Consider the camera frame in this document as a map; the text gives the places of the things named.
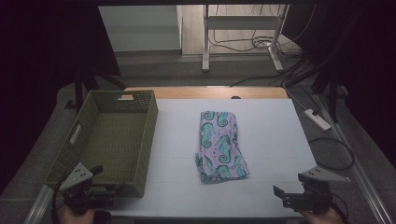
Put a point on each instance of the green woven basket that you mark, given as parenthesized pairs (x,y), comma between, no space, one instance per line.
(118,137)

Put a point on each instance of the seahorse print cloth shorts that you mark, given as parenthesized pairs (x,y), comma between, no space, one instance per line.
(219,146)

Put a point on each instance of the aluminium rail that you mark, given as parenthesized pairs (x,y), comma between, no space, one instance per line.
(39,203)
(358,171)

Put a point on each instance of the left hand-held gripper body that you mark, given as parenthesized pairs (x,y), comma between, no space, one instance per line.
(76,186)

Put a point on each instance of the black metal stand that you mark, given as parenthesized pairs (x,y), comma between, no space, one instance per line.
(333,90)

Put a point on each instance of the white power strip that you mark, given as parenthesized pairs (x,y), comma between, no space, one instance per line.
(317,119)

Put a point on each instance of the white metal desk frame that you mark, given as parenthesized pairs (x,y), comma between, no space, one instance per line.
(243,22)

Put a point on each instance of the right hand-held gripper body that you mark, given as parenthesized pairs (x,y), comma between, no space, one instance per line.
(317,193)

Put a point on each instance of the white table mat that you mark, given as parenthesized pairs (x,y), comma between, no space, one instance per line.
(267,140)

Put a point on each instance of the person's left hand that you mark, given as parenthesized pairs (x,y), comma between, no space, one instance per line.
(76,217)

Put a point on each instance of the person's right hand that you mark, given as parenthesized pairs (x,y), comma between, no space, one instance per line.
(323,217)

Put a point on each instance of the black tripod stand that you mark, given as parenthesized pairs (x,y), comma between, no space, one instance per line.
(82,84)

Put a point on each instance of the white cabinet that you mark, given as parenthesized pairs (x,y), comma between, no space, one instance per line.
(140,28)

